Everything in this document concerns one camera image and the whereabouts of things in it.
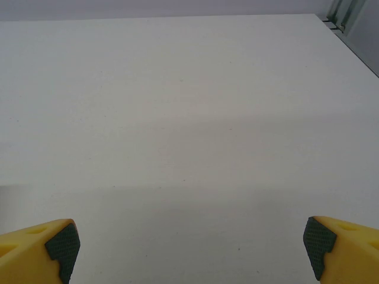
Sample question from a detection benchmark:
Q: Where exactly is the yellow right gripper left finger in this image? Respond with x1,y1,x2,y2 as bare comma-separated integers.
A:
0,218,81,284

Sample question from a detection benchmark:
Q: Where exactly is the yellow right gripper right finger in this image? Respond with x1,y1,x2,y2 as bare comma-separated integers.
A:
303,215,379,284

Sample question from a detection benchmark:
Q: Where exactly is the grey metal frame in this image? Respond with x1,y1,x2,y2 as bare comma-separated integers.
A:
322,0,369,34

